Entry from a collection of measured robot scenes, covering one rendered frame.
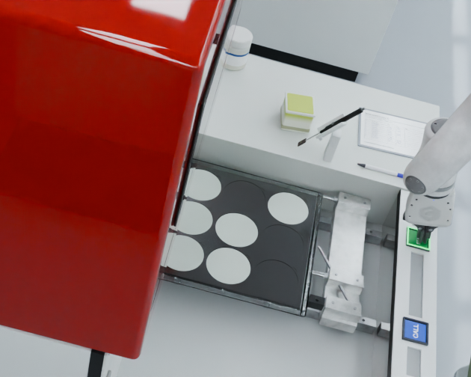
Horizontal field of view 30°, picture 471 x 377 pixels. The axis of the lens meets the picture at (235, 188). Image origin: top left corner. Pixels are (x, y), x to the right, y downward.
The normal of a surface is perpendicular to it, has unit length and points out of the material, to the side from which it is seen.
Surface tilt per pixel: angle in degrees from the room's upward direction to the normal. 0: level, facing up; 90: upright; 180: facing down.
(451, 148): 54
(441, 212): 88
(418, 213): 90
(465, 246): 0
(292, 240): 0
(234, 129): 0
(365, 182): 90
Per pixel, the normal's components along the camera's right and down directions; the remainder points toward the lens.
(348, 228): 0.20, -0.66
